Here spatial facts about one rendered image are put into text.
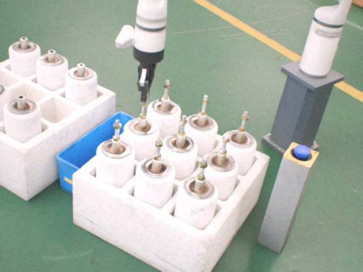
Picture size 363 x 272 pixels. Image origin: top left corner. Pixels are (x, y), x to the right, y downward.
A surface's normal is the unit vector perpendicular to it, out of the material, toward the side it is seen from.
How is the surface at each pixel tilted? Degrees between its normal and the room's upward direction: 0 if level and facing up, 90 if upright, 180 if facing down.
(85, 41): 0
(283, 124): 90
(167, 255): 90
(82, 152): 88
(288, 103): 90
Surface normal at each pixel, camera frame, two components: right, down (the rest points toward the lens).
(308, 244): 0.12, -0.79
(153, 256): -0.49, 0.48
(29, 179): 0.84, 0.40
